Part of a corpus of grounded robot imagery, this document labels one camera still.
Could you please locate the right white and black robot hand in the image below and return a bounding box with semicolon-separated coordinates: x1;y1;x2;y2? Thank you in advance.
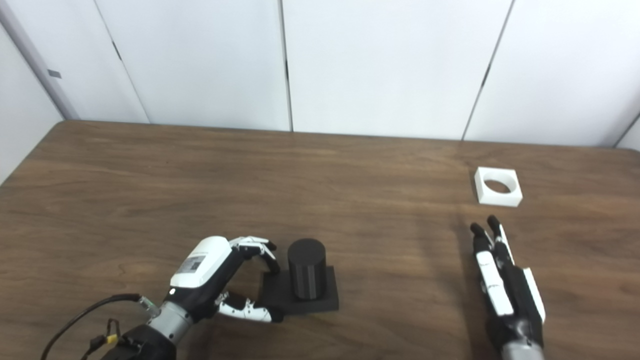
470;215;547;351

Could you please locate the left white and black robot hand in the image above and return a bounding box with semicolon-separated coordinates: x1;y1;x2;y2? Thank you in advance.
167;236;284;323

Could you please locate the white square piece with hole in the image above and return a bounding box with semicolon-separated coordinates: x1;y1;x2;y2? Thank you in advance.
474;167;523;208

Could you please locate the black peg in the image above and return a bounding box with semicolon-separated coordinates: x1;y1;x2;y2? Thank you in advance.
257;238;340;316

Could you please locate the left thin wrist wire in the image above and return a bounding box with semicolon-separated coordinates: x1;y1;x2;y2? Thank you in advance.
80;319;124;360

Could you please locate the grey wall corner post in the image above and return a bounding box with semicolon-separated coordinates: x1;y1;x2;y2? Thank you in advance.
0;0;81;121

